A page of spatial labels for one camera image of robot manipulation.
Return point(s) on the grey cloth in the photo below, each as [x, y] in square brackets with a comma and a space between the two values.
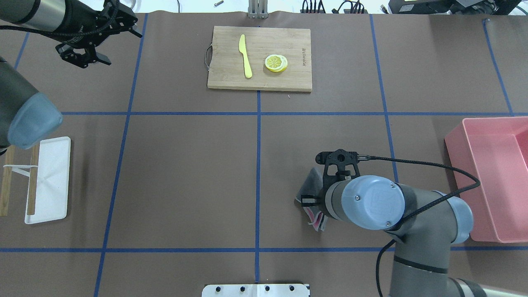
[306, 197]

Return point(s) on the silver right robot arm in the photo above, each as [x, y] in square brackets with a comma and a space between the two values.
[422, 224]

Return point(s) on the yellow plastic knife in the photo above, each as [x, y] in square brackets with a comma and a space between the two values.
[246, 64]

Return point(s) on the black power strip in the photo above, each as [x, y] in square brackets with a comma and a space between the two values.
[335, 7]

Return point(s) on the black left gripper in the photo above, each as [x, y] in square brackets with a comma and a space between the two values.
[76, 25]

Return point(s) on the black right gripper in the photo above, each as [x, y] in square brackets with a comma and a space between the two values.
[305, 202]

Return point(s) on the yellow lemon slice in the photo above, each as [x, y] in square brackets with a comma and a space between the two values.
[276, 63]

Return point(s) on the pink plastic bin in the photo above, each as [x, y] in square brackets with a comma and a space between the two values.
[494, 149]

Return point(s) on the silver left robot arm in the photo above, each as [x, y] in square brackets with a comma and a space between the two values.
[27, 115]

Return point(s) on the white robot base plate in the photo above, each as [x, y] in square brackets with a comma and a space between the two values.
[257, 290]

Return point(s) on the metal camera post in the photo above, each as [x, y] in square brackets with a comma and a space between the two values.
[258, 9]

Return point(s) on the white rectangular tray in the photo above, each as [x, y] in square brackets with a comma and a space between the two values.
[53, 170]

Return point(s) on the wooden cutting board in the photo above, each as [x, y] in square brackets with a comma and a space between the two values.
[226, 66]

